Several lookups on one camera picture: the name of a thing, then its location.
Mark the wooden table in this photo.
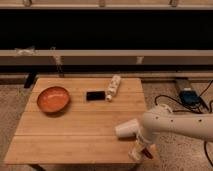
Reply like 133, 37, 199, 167
4, 78, 146, 164

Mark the black rectangular block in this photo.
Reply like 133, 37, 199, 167
86, 91, 105, 101

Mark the blue power box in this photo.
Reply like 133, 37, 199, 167
179, 91, 200, 106

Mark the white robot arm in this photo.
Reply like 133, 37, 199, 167
115, 104, 213, 162

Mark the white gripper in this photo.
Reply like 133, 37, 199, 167
130, 140, 147, 162

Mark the orange bowl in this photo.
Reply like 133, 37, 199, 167
37, 86, 70, 113

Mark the black cable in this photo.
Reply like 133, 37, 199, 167
153, 79, 213, 168

